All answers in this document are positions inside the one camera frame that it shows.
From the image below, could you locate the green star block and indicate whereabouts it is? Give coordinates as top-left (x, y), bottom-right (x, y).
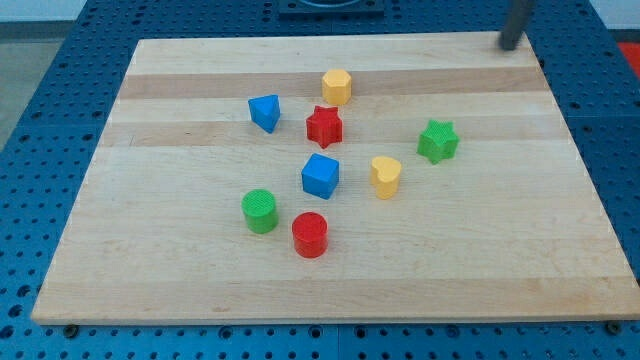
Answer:
top-left (417, 119), bottom-right (459, 164)

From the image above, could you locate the grey cylindrical robot arm stick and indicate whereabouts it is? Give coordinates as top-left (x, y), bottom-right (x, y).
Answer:
top-left (498, 0), bottom-right (536, 51)

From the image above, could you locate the blue cube block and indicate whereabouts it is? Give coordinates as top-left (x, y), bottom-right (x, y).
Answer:
top-left (301, 153), bottom-right (339, 200)

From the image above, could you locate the green cylinder block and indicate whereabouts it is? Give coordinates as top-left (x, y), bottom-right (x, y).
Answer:
top-left (241, 189), bottom-right (279, 234)

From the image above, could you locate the yellow hexagon block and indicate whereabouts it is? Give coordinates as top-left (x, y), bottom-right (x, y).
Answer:
top-left (322, 69), bottom-right (352, 106)

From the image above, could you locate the red star block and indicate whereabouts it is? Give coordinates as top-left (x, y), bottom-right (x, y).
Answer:
top-left (306, 106), bottom-right (343, 149)

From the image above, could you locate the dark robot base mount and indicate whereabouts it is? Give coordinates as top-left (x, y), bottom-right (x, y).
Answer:
top-left (274, 0), bottom-right (385, 17)

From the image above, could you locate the wooden board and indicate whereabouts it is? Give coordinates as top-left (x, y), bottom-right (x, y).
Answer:
top-left (32, 32), bottom-right (639, 325)

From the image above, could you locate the red cylinder block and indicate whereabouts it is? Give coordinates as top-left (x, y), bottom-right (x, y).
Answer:
top-left (291, 212), bottom-right (328, 258)

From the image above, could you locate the yellow heart block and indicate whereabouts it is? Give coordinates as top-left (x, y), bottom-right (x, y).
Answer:
top-left (370, 156), bottom-right (402, 200)

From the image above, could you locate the blue triangle block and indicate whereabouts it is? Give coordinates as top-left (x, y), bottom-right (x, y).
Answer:
top-left (248, 94), bottom-right (281, 133)

